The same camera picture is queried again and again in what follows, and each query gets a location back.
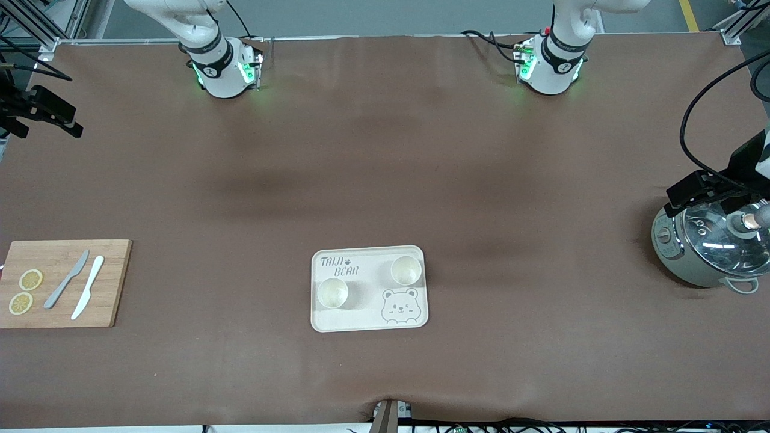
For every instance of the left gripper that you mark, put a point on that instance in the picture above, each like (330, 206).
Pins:
(743, 164)

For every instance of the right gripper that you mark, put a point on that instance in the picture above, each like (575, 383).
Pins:
(19, 108)

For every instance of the white IKEA cup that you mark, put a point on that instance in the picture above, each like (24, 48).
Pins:
(332, 293)
(406, 270)

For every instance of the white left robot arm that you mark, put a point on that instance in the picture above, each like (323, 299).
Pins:
(550, 78)

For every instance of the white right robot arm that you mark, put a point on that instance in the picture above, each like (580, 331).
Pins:
(222, 78)

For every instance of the glass pot lid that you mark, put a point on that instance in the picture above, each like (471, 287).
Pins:
(710, 237)

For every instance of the grey-green electric pot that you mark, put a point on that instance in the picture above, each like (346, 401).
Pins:
(668, 246)

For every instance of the yellow lemon slice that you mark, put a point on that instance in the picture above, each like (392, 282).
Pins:
(21, 304)
(30, 279)

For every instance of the grey plastic knife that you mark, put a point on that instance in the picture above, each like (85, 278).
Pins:
(66, 279)

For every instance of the white plastic knife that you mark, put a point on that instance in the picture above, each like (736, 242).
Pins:
(89, 285)

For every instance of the bamboo cutting board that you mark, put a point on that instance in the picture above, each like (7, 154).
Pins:
(114, 300)

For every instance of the beige bear print tray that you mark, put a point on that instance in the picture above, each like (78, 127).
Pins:
(361, 313)

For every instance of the brown table cover mat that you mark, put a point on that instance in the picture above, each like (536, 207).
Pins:
(373, 373)

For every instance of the aluminium frame post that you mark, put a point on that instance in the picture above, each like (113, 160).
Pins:
(48, 51)
(731, 36)

